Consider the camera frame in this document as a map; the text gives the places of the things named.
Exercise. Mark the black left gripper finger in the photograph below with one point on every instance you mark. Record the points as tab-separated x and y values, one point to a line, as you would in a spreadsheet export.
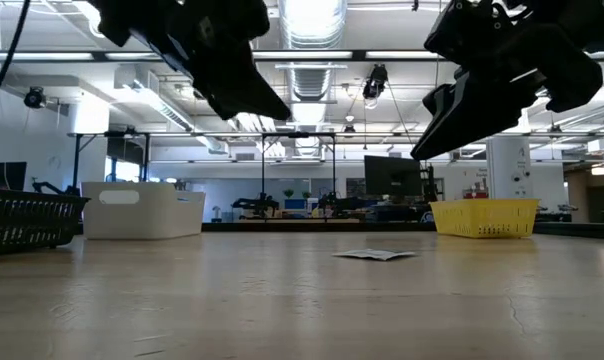
247	97

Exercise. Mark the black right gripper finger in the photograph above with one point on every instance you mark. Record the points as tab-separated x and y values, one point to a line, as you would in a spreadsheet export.
482	110
438	102

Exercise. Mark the white antiseptic towelette packet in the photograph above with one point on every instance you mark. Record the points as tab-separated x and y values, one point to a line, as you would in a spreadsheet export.
374	254

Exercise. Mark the black background robot arm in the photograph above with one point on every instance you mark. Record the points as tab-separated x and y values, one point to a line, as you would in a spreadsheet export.
254	204
342	202

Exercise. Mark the white round column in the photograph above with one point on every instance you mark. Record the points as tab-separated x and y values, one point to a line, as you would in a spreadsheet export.
509	167

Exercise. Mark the black computer monitor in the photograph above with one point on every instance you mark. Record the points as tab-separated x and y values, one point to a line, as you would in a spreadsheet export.
392	175

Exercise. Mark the yellow plastic basket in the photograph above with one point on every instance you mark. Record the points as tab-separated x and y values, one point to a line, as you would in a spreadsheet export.
484	217

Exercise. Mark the white plastic bin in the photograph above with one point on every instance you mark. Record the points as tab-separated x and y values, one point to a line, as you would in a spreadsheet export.
142	212

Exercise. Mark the black plastic basket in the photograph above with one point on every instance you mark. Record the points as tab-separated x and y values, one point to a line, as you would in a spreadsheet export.
27	220

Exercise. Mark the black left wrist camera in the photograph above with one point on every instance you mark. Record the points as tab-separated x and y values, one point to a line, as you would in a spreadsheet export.
244	17

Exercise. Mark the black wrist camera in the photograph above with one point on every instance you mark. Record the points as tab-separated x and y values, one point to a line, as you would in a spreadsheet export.
462	30
244	17

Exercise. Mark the black ceiling camera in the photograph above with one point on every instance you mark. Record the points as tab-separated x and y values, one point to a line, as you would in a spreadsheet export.
376	82
33	96

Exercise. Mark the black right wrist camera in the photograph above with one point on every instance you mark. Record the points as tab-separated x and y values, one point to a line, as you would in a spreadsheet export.
462	30

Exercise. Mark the black metal table frame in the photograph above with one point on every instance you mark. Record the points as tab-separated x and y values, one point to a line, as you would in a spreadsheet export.
282	226

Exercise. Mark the black wall monitor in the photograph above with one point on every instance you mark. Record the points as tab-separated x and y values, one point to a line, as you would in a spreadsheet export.
4	175

